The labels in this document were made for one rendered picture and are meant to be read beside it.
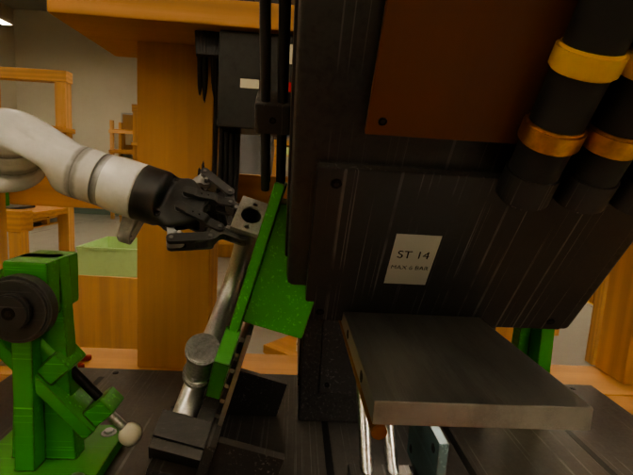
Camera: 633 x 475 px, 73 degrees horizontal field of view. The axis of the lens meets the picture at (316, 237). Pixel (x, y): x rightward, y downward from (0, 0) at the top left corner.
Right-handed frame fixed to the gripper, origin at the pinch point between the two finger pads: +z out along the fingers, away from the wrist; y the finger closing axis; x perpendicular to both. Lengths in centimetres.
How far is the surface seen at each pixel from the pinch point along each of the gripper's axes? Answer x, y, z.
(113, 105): 716, 712, -454
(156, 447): 7.2, -27.4, -0.6
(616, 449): 10, -11, 63
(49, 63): 691, 747, -619
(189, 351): -0.9, -18.7, -0.3
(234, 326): -3.5, -15.6, 3.4
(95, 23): -3.3, 26.2, -32.9
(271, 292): -5.7, -11.5, 6.2
